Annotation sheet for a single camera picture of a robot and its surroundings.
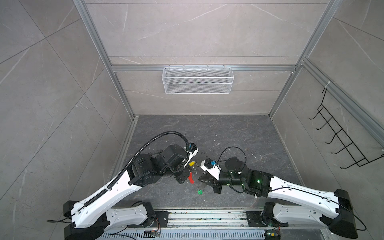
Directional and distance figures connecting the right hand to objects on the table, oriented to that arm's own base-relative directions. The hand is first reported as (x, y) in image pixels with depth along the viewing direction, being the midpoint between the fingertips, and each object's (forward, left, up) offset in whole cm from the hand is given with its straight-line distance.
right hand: (200, 177), depth 66 cm
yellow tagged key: (+3, +3, +8) cm, 9 cm away
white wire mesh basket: (+64, -1, +9) cm, 65 cm away
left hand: (+3, +4, +7) cm, 9 cm away
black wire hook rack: (+3, -66, +9) cm, 67 cm away
